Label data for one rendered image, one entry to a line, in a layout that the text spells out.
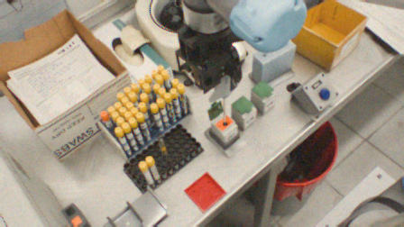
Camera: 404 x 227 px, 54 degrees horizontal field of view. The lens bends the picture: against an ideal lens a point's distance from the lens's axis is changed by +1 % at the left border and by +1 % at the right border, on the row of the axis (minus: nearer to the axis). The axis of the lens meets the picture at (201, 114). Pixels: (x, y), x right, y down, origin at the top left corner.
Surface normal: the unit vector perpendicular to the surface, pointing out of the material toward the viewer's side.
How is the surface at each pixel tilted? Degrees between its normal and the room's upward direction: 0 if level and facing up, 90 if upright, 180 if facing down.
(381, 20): 0
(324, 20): 90
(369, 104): 0
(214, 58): 0
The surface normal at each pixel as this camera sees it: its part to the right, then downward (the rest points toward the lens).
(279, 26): 0.55, 0.68
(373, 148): -0.07, -0.54
